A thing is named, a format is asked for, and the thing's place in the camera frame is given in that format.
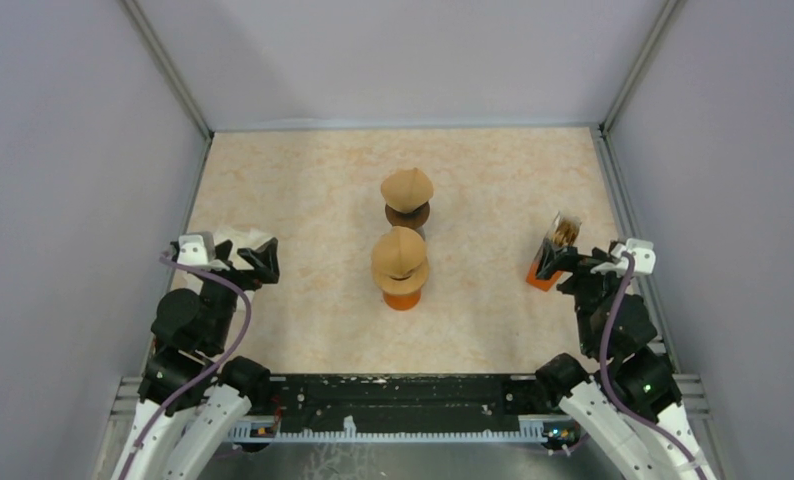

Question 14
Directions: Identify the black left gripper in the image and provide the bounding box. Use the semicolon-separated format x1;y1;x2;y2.
197;236;279;350

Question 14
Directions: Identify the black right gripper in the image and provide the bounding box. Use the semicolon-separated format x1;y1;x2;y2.
535;236;629;355

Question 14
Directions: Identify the coffee filter box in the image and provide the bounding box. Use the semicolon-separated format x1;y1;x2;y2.
525;212;582;292

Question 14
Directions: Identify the orange glass flask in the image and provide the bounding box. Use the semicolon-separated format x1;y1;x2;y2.
382;289;422;311

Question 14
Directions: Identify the brown paper coffee filter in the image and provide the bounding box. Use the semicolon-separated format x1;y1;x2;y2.
380;168;434;213

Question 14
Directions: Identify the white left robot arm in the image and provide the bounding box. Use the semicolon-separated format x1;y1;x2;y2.
112;232;281;479

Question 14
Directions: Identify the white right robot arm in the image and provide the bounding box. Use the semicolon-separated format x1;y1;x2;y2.
531;238;716;479

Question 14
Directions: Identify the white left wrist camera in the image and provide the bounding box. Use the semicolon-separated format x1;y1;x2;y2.
173;231;230;271

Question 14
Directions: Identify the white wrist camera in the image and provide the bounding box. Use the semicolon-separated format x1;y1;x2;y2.
590;238;656;277
173;231;230;271

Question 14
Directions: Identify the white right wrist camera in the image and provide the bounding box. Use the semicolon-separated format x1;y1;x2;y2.
590;238;656;277

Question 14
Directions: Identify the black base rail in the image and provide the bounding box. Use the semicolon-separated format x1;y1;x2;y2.
112;372;710;444

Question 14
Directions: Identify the left aluminium frame post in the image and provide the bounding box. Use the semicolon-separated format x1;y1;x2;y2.
117;0;214;141

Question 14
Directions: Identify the aluminium corner frame post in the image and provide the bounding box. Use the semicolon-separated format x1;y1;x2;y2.
600;0;686;137

